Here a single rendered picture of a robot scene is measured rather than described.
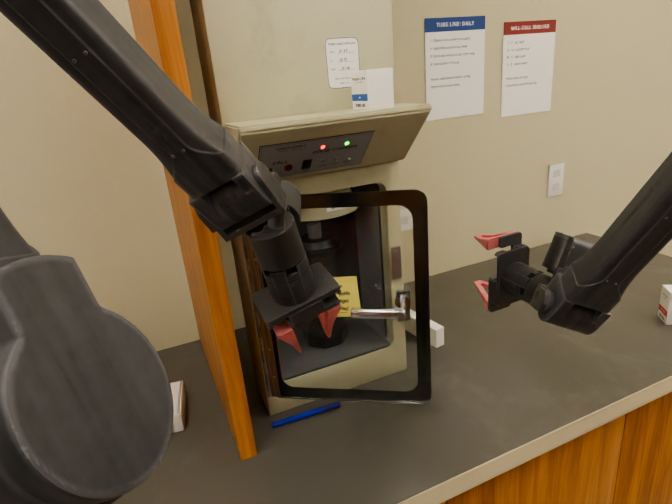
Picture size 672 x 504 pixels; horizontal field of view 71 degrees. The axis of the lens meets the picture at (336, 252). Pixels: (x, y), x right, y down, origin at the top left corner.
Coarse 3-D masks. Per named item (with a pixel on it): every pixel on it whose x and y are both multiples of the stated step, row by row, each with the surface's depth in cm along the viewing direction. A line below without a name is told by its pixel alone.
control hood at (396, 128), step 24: (264, 120) 73; (288, 120) 68; (312, 120) 69; (336, 120) 70; (360, 120) 72; (384, 120) 74; (408, 120) 76; (264, 144) 69; (384, 144) 80; (408, 144) 83; (336, 168) 81
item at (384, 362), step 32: (352, 192) 74; (384, 192) 73; (416, 192) 72; (320, 224) 77; (352, 224) 76; (384, 224) 75; (416, 224) 74; (320, 256) 79; (352, 256) 78; (384, 256) 77; (416, 256) 76; (384, 288) 79; (416, 288) 78; (352, 320) 82; (384, 320) 81; (416, 320) 80; (288, 352) 87; (320, 352) 86; (352, 352) 84; (384, 352) 83; (416, 352) 82; (288, 384) 90; (320, 384) 88; (352, 384) 87; (384, 384) 86; (416, 384) 84
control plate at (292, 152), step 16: (288, 144) 71; (304, 144) 72; (320, 144) 74; (336, 144) 75; (352, 144) 77; (368, 144) 78; (272, 160) 73; (288, 160) 74; (320, 160) 77; (352, 160) 81
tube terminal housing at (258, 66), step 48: (192, 0) 75; (240, 0) 71; (288, 0) 73; (336, 0) 76; (384, 0) 80; (240, 48) 73; (288, 48) 76; (384, 48) 82; (240, 96) 75; (288, 96) 78; (336, 96) 81; (240, 240) 82; (240, 288) 94
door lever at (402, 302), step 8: (400, 296) 79; (400, 304) 77; (408, 304) 79; (352, 312) 76; (360, 312) 76; (368, 312) 75; (376, 312) 75; (384, 312) 75; (392, 312) 75; (400, 312) 74
